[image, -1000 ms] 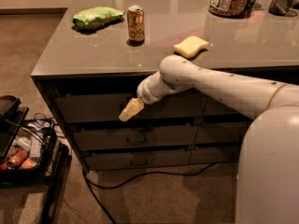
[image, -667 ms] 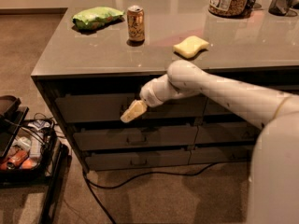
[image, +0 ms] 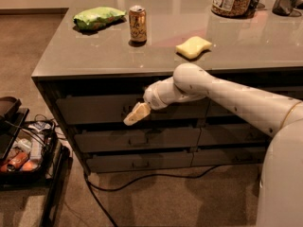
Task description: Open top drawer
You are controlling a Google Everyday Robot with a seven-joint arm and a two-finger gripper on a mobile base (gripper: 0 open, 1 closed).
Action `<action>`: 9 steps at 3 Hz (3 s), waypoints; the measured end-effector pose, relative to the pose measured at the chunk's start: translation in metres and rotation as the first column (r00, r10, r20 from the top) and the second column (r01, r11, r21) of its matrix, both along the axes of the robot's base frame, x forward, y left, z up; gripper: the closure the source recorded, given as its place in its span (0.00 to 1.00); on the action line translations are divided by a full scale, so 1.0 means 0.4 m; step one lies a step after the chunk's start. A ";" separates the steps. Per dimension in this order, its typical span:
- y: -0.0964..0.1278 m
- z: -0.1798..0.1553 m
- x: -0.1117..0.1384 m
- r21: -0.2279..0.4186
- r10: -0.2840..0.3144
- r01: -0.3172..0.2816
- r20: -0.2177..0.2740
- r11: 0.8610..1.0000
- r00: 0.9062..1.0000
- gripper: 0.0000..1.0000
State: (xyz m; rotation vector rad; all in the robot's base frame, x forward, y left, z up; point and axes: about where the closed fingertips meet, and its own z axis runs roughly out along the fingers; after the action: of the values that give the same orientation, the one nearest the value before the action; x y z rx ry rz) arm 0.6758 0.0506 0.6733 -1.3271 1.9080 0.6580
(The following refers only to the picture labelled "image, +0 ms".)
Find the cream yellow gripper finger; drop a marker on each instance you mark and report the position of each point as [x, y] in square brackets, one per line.
[139, 112]

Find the grey drawer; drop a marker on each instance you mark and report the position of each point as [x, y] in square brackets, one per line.
[98, 141]
[215, 109]
[145, 161]
[228, 156]
[77, 110]
[230, 134]

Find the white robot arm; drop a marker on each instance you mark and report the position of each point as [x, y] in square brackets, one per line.
[280, 198]

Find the grey drawer cabinet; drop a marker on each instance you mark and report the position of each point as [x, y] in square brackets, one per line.
[262, 50]

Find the yellow sponge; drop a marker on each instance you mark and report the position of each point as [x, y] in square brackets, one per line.
[193, 47]

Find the orange soda can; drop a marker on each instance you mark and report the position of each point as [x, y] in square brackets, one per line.
[138, 26]

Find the green chip bag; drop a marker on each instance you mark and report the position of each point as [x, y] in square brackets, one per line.
[96, 18]

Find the black cart with clutter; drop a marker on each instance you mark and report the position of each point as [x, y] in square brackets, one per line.
[33, 165]

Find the dark glass pitcher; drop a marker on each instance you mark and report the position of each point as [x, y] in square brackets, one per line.
[289, 8]

